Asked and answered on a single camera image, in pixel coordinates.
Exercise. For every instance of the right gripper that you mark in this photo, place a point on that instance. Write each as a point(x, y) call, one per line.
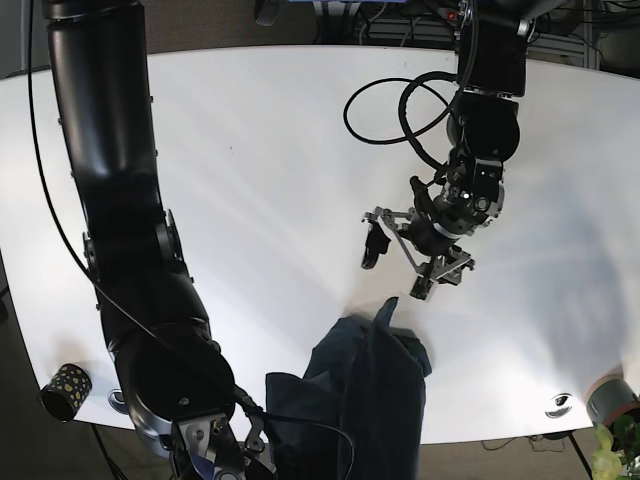
point(206, 448)

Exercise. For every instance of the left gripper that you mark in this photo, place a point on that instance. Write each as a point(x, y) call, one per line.
point(431, 251)

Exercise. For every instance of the navy blue T-shirt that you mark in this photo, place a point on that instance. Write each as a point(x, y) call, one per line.
point(357, 411)

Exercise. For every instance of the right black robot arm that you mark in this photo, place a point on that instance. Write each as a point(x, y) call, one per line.
point(179, 391)

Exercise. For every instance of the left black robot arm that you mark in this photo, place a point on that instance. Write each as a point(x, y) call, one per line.
point(466, 192)

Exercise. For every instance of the left metal table grommet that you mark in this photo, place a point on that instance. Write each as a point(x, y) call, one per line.
point(117, 401)

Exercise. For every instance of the metal table grommet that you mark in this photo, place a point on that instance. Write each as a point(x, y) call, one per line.
point(559, 406)
point(117, 401)

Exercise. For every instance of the black floral cup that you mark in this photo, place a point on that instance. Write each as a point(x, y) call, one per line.
point(65, 393)

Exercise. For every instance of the right metal table grommet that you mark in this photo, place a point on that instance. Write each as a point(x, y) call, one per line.
point(559, 406)

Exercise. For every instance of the grey plant pot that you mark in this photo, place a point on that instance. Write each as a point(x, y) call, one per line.
point(610, 398)

